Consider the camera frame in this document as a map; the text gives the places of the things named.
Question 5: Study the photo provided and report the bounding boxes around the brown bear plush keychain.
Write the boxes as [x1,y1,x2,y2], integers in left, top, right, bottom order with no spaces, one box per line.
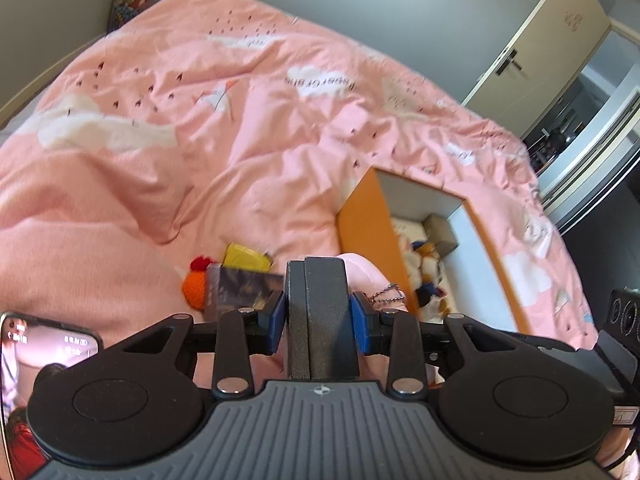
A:
[409,239,453,311]

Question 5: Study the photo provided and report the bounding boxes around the dark wardrobe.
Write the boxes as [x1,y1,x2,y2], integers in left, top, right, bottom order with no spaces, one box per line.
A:
[565,200,640,291]

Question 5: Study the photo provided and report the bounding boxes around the yellow packet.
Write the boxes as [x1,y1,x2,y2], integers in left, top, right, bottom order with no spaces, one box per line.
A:
[221,242,273,273]

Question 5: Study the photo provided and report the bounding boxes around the beige door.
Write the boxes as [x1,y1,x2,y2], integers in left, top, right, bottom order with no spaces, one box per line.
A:
[460,0,613,136]

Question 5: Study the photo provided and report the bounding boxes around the black rectangular case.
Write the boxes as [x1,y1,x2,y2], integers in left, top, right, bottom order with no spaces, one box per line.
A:
[285,256,362,382]

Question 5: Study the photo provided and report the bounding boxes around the small brown box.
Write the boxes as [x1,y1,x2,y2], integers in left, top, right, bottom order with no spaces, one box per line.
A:
[422,213,460,253]

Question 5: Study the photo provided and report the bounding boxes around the dark door handle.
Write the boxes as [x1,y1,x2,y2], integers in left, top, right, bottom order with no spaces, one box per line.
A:
[495,49,525,77]

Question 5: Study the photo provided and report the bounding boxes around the pink printed blanket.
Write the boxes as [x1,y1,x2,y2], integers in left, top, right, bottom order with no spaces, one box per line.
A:
[0,0,601,480]

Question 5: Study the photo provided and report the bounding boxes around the smartphone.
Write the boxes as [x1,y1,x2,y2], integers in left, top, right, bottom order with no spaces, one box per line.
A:
[0,311,104,480]

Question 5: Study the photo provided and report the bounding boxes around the orange cardboard box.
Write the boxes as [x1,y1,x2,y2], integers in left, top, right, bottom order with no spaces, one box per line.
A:
[336,167,533,333]

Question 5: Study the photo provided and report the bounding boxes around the red heart keychain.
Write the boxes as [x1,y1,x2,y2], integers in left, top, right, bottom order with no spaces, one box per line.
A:
[369,284,408,306]

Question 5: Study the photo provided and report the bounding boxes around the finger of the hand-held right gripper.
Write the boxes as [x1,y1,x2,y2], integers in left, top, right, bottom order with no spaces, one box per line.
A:
[502,330,576,356]

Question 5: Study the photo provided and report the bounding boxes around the orange crochet ball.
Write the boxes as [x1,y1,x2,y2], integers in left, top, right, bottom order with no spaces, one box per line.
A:
[181,256,213,309]

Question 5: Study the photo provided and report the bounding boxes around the printed card box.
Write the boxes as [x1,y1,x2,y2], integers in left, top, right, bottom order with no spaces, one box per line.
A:
[202,264,287,321]

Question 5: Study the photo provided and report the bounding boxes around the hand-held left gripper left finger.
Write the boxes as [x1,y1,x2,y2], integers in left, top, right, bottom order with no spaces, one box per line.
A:
[120,292,288,398]

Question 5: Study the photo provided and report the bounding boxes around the pink pouch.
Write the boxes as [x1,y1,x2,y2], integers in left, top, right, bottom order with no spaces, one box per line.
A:
[340,252,416,321]

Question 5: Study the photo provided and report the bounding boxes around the white sliding door frame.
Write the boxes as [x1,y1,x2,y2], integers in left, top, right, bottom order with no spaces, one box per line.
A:
[535,85,640,233]

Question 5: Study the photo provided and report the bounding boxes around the white glasses case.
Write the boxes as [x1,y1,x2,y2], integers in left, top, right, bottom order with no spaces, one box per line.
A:
[391,215,431,248]

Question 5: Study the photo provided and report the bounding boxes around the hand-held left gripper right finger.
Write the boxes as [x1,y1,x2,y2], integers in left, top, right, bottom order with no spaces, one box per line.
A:
[351,292,521,398]

